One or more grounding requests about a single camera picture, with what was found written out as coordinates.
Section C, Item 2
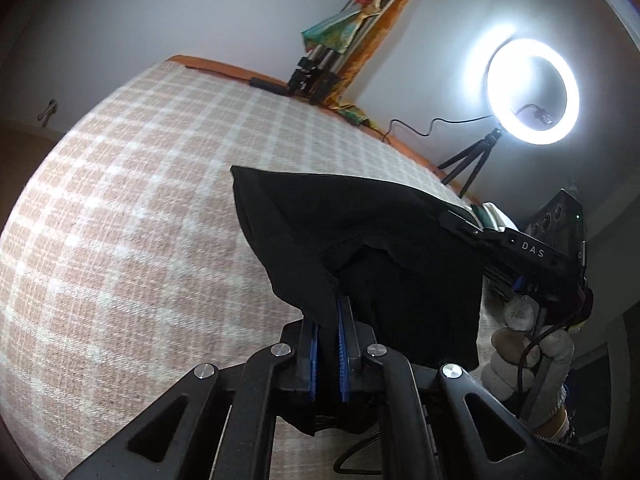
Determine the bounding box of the black t-shirt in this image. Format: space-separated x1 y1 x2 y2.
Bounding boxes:
231 166 483 434

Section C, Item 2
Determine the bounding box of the white gloved right hand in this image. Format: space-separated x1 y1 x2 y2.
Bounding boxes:
480 296 575 442

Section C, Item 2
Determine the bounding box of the white folded garment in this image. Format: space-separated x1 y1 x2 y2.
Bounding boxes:
482 202 518 231

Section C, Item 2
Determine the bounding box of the dark green folded garment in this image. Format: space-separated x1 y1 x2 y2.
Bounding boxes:
472 204 495 229

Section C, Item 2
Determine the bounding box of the small black light tripod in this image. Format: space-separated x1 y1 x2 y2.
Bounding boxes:
437 128 502 198

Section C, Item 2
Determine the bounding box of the checkered beige bed blanket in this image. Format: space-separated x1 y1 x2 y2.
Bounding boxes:
1 62 458 479

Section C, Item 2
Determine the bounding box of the orange patterned bed sheet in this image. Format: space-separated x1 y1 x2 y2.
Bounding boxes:
168 54 445 179

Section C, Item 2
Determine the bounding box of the black power adapter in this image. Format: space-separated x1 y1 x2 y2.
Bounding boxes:
248 77 288 96

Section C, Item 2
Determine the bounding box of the orange patterned hanging cloth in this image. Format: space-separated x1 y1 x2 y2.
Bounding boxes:
322 0 410 129

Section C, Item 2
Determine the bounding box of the colourful floral scarf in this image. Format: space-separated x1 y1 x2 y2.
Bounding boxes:
302 0 382 54

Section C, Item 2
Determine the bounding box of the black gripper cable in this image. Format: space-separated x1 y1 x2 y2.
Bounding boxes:
332 309 591 476

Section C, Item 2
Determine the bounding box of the black power cable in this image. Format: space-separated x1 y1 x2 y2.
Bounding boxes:
380 112 497 143

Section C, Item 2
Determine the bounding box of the white ring light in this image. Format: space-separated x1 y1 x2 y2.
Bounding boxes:
461 23 580 145

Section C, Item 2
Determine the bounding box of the silver camera tripod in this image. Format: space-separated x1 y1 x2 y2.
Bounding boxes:
286 0 394 104

